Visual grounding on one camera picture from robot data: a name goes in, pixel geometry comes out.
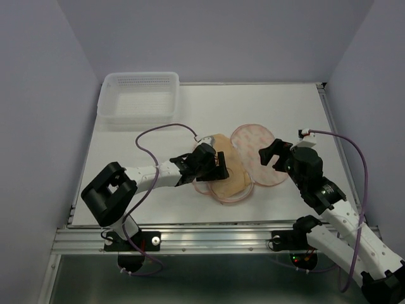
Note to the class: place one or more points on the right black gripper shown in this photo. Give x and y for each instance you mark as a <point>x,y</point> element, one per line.
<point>278,147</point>

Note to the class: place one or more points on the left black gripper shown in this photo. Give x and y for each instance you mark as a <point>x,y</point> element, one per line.
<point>221,173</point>

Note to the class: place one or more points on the floral orange laundry bag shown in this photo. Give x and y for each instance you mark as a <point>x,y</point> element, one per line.
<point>247,140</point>

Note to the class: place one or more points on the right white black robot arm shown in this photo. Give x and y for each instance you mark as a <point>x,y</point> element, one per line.
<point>339,233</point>

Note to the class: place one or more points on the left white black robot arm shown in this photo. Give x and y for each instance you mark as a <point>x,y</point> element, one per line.
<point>109,194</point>

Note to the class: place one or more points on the white perforated plastic basket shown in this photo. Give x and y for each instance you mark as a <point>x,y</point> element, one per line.
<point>139,98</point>

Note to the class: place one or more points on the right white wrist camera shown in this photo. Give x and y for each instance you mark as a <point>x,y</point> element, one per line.
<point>307,139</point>

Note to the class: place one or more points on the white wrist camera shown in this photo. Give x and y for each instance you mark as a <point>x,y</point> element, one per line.
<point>307,139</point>
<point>210,140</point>

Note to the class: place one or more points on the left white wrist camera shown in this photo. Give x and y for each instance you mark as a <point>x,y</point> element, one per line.
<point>210,140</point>

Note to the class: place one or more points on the aluminium right side rail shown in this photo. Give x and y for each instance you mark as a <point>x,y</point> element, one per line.
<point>361,202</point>

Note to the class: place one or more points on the aluminium rail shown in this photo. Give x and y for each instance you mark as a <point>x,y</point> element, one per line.
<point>178,239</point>
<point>361,202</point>

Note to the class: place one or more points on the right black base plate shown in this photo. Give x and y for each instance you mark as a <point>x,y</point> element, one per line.
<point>293,239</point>

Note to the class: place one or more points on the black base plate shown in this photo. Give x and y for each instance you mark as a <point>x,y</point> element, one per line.
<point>144,240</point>
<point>293,239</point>

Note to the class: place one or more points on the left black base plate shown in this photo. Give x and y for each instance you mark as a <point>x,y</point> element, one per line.
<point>144,240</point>

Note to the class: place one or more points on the aluminium front rail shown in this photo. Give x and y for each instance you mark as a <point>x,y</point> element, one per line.
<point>178,239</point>

